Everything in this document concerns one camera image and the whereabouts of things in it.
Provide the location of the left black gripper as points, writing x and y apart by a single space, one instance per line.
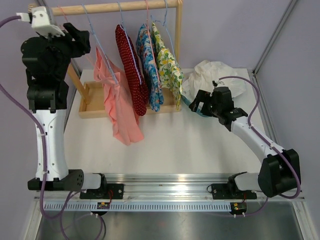
82 36

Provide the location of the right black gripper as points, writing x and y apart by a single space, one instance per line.
202 96

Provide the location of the white skirt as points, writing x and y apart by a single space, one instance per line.
206 74

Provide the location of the light blue hanger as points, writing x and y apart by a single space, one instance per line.
103 54
129 44
164 24

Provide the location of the pink hanger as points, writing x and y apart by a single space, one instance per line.
63 13
149 36

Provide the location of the red polka dot skirt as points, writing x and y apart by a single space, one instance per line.
139 93

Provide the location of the blue floral skirt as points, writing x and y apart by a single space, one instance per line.
144 52

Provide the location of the pink skirt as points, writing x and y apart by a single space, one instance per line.
117 101

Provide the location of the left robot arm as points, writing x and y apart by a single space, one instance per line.
47 101

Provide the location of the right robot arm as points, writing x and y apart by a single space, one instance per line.
280 168

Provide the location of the yellow lemon print skirt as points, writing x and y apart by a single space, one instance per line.
170 73

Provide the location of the teal plastic basin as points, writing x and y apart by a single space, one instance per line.
188 101

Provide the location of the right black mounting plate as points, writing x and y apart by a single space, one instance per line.
222 191

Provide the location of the black mounting plate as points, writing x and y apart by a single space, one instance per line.
113 191
222 191

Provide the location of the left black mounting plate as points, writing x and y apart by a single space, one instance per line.
113 191

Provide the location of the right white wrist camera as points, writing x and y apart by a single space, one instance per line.
216 83

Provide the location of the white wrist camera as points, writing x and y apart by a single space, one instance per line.
42 22
216 83

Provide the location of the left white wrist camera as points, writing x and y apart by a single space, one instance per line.
42 22

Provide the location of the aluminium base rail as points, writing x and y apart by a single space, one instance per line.
155 187

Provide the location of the white slotted cable duct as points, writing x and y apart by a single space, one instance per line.
143 206

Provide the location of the aluminium frame post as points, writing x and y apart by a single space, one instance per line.
275 35

